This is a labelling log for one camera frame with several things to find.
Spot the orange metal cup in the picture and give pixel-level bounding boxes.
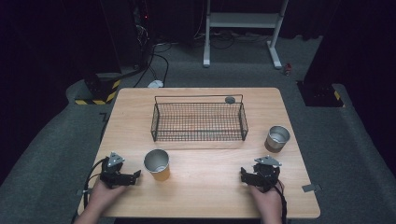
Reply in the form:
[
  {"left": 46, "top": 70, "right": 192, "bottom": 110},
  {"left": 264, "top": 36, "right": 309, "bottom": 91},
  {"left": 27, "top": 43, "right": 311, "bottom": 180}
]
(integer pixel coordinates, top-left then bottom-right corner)
[{"left": 143, "top": 148, "right": 172, "bottom": 182}]

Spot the left hand-held gripper cable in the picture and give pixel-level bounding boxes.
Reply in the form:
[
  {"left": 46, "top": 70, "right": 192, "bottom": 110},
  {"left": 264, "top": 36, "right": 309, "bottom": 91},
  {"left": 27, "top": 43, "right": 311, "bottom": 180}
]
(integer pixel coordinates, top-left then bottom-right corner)
[{"left": 82, "top": 158, "right": 108, "bottom": 201}]

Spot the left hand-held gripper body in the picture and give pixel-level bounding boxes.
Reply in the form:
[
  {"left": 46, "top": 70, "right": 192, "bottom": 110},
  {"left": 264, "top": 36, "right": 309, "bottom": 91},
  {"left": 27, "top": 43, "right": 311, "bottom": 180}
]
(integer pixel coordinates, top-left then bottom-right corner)
[{"left": 99, "top": 151, "right": 135, "bottom": 189}]

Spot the black yellow striped stand base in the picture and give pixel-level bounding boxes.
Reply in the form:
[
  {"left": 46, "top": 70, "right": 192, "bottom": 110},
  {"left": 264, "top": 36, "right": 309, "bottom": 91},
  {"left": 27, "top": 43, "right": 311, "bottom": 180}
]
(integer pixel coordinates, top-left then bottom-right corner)
[
  {"left": 74, "top": 73, "right": 122, "bottom": 106},
  {"left": 296, "top": 80, "right": 346, "bottom": 108}
]

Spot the silver metal cup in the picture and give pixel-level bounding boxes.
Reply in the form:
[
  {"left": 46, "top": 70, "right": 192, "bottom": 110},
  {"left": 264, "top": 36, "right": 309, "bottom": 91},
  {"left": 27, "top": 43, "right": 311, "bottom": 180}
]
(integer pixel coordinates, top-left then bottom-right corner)
[{"left": 263, "top": 125, "right": 291, "bottom": 154}]

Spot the person's left hand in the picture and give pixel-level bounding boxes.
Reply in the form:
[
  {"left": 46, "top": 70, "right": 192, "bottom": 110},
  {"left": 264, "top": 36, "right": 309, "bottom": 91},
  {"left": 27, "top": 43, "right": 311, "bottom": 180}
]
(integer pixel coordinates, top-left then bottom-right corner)
[{"left": 88, "top": 179, "right": 126, "bottom": 217}]

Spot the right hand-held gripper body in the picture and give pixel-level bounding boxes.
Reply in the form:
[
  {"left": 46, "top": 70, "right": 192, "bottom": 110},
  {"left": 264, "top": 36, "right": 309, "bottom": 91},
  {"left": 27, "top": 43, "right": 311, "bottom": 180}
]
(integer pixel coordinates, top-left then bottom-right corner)
[{"left": 247, "top": 155, "right": 283, "bottom": 193}]

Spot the white metal stand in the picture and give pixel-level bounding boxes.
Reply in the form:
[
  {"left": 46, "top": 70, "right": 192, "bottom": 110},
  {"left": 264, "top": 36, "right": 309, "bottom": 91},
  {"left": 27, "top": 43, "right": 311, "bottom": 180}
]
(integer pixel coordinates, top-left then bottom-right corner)
[{"left": 203, "top": 0, "right": 290, "bottom": 70}]

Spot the black floor cable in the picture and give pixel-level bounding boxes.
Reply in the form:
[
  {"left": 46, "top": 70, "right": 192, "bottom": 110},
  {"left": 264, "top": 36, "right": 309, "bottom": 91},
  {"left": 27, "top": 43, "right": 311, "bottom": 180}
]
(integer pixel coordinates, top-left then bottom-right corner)
[{"left": 133, "top": 43, "right": 173, "bottom": 89}]

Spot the right hand-held gripper cable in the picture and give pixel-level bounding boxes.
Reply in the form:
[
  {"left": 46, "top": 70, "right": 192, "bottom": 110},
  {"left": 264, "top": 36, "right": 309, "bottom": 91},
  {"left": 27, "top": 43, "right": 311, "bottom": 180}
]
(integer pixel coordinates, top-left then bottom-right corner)
[{"left": 276, "top": 180, "right": 289, "bottom": 224}]

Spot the person's right hand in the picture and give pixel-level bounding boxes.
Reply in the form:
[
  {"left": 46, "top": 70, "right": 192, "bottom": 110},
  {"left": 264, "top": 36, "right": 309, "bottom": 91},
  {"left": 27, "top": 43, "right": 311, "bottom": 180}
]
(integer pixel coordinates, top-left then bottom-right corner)
[{"left": 247, "top": 183, "right": 284, "bottom": 219}]

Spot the hand-held gripper cable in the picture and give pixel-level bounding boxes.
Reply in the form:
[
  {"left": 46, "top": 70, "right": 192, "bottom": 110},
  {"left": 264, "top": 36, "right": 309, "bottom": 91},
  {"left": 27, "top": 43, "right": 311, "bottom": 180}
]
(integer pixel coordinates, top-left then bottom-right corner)
[
  {"left": 82, "top": 158, "right": 108, "bottom": 201},
  {"left": 276, "top": 180, "right": 289, "bottom": 224}
]

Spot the dark equipment rack with wires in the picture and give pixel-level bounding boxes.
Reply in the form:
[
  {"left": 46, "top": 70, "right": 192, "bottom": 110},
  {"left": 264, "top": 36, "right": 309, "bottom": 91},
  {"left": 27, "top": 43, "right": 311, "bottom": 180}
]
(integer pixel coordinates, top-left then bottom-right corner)
[{"left": 99, "top": 0, "right": 157, "bottom": 70}]

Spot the black wire basket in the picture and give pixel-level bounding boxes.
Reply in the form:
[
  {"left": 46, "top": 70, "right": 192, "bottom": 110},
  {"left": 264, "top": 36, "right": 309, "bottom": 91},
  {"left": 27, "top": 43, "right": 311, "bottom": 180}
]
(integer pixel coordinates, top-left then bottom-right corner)
[{"left": 150, "top": 93, "right": 249, "bottom": 143}]

